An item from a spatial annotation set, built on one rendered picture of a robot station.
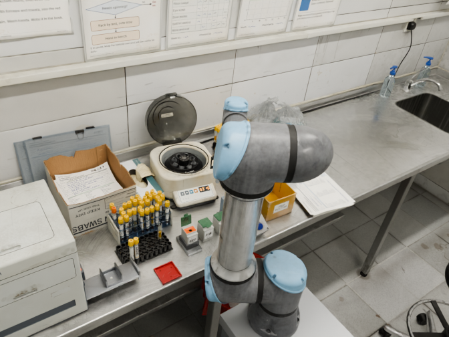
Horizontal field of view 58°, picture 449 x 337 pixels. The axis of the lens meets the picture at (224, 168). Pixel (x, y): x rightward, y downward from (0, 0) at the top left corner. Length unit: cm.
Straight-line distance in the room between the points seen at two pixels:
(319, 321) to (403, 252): 178
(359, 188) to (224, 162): 118
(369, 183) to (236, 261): 106
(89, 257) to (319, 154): 90
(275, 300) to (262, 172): 43
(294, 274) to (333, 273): 161
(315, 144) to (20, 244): 73
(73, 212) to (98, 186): 20
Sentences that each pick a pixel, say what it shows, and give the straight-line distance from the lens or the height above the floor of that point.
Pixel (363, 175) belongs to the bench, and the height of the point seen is 88.
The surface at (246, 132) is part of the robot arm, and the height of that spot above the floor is 156.
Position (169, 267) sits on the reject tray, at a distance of 138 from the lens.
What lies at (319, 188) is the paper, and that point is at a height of 89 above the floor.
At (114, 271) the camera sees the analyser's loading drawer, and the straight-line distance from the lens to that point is 133.
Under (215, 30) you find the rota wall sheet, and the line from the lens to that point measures 176.
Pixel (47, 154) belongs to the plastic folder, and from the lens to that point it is 166.
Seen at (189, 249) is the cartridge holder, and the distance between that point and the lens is 141.
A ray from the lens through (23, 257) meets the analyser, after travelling 107.
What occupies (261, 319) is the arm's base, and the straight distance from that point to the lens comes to 118.
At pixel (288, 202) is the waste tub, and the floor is 94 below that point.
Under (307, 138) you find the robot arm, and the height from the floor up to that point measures 156.
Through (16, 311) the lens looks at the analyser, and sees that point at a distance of 120.
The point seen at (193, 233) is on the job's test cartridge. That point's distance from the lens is 139.
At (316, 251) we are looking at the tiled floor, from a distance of 275.
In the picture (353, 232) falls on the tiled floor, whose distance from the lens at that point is 298.
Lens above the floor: 195
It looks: 37 degrees down
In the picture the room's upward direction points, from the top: 7 degrees clockwise
